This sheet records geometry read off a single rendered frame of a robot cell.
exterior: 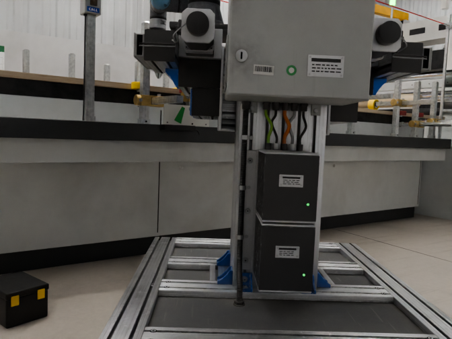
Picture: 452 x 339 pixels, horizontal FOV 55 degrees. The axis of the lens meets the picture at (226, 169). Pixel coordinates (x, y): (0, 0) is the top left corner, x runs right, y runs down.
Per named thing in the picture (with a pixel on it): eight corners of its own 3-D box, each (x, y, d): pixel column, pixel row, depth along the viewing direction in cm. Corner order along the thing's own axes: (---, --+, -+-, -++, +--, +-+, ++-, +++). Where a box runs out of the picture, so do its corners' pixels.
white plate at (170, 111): (209, 126, 224) (210, 107, 223) (163, 124, 209) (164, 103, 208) (208, 126, 225) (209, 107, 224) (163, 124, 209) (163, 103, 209)
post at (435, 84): (434, 141, 351) (438, 81, 347) (431, 141, 349) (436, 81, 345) (430, 141, 354) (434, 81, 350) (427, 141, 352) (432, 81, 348)
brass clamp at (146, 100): (164, 107, 208) (165, 96, 208) (138, 105, 200) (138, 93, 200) (158, 107, 213) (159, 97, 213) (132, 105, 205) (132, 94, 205)
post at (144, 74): (148, 126, 206) (151, 21, 202) (142, 126, 204) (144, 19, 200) (145, 126, 208) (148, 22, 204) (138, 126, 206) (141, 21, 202)
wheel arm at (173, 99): (183, 104, 187) (183, 94, 187) (176, 104, 185) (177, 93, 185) (140, 107, 222) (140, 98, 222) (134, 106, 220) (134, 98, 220)
